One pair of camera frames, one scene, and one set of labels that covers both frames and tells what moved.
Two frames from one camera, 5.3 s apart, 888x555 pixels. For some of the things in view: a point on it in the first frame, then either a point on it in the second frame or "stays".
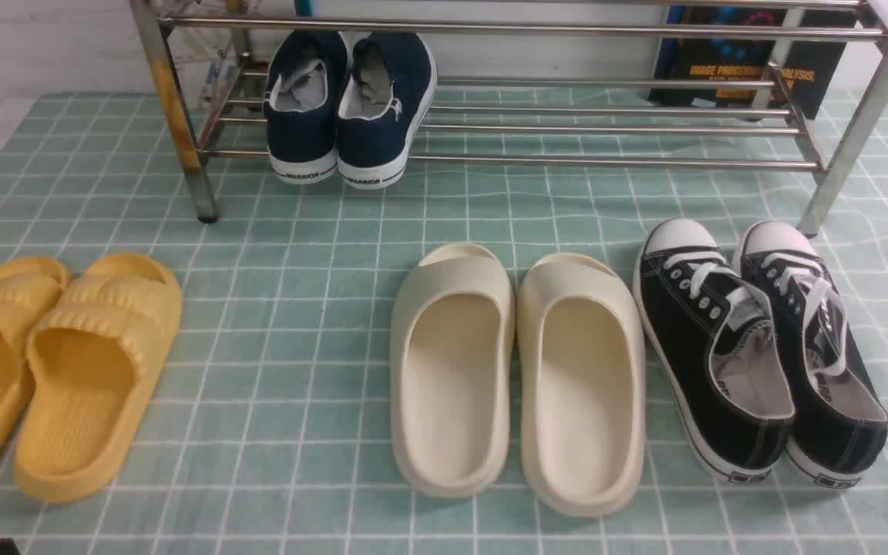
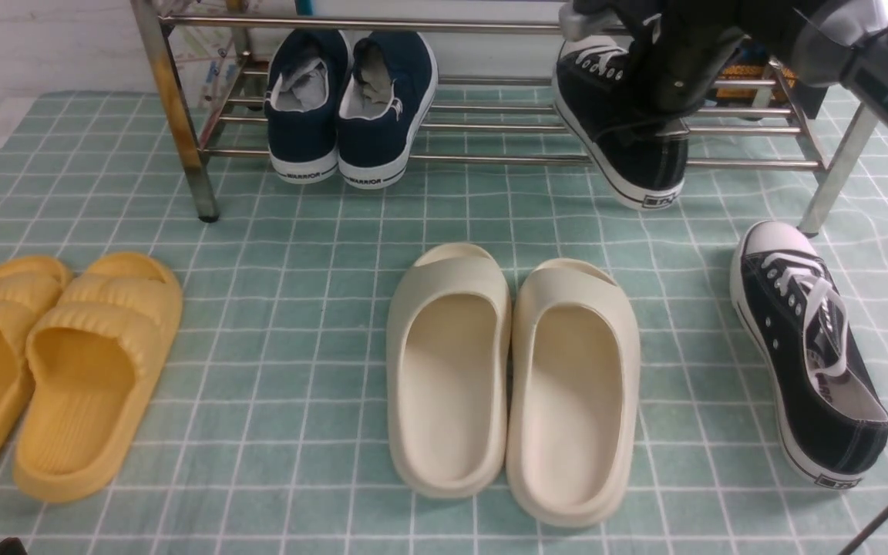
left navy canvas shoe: [301, 105] stays
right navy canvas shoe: [390, 85] stays
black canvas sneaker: [712, 338] to [640, 151]
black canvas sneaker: [841, 425] stays
